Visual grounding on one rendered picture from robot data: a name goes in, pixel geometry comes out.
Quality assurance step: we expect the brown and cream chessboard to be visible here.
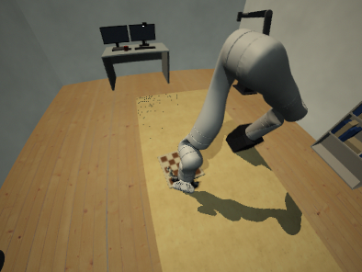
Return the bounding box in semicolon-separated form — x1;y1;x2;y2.
157;150;204;188

